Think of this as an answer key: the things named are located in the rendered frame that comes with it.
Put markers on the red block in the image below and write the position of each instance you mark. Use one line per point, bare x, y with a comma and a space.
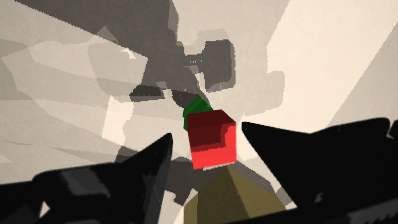
212, 138

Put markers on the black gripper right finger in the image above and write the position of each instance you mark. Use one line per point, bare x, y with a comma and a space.
303, 162

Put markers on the green block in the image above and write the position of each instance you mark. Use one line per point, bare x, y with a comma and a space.
203, 106
194, 103

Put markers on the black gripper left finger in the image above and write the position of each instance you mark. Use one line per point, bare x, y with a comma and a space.
136, 186

